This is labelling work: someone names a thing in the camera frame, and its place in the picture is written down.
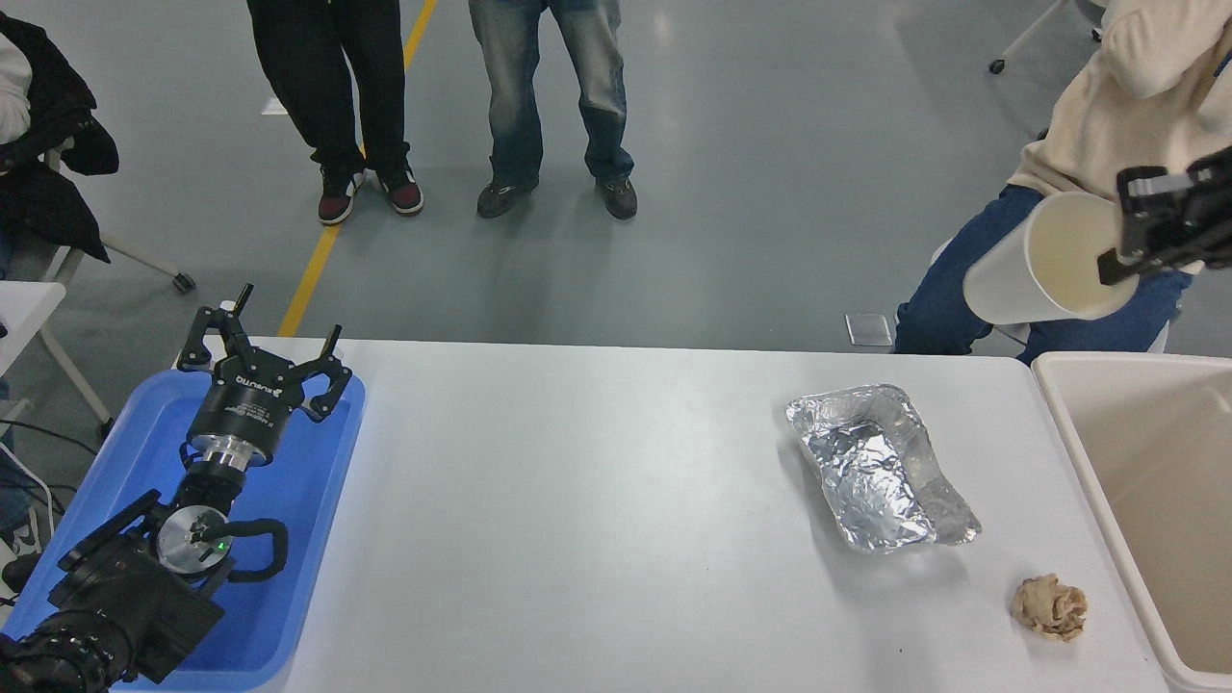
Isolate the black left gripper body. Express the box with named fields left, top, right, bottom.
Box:
left=187, top=352, right=303, bottom=453

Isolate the white paper cup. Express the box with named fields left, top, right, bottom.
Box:
left=962, top=191, right=1142, bottom=326

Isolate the grey wheeled chair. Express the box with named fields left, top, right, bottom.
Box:
left=29, top=135, right=196, bottom=295

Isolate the seated person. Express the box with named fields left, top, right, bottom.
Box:
left=893, top=0, right=1232, bottom=365

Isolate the blue plastic tray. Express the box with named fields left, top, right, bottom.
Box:
left=0, top=371, right=367, bottom=692

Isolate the wheeled chair leg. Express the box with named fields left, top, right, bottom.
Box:
left=988, top=0, right=1074, bottom=76

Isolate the large pale bin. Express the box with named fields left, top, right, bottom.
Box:
left=1030, top=350, right=1232, bottom=693

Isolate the standing person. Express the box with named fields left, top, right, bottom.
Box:
left=468, top=0, right=638, bottom=220
left=246, top=0, right=424, bottom=227

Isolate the person at table edge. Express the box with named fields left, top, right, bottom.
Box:
left=0, top=12, right=121, bottom=280

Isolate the metal floor plate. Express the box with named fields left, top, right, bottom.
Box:
left=845, top=312, right=894, bottom=347

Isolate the crumpled tan paper ball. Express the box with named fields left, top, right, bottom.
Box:
left=1009, top=575, right=1089, bottom=643

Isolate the crumpled foil tray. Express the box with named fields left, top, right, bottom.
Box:
left=784, top=384, right=983, bottom=555

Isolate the thin black cable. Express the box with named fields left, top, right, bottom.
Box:
left=0, top=420, right=99, bottom=455

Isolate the thin white cable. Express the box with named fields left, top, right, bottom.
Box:
left=0, top=441, right=57, bottom=550

